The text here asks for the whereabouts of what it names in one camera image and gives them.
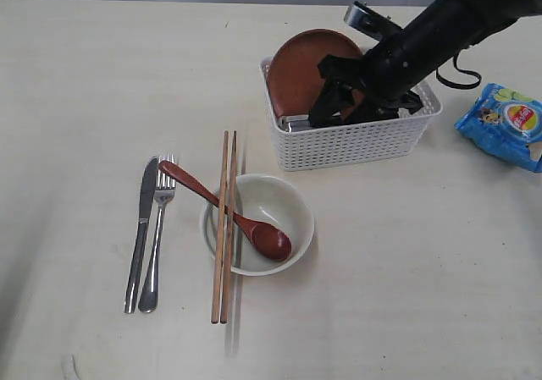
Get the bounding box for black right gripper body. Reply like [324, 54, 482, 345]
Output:
[318, 55, 423, 114]

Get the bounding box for white ceramic bowl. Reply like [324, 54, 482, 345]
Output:
[198, 173, 316, 277]

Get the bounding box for blue chips bag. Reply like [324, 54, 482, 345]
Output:
[455, 83, 541, 173]

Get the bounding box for red-brown wooden spoon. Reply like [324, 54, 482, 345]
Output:
[158, 160, 292, 262]

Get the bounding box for wooden chopstick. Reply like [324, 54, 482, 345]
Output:
[211, 130, 229, 324]
[220, 130, 238, 324]

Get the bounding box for silver metal fork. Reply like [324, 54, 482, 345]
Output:
[138, 169, 176, 313]

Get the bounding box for silver table knife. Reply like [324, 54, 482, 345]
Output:
[124, 157, 158, 314]

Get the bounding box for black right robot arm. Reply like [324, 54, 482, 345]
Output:
[308, 0, 541, 127]

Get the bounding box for white perforated plastic basket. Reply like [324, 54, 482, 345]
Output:
[259, 57, 442, 171]

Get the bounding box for brown wooden plate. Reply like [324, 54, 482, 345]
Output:
[267, 29, 362, 118]

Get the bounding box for silver foil packet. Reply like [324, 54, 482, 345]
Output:
[277, 114, 311, 133]

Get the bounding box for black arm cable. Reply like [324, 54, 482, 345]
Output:
[435, 52, 483, 91]

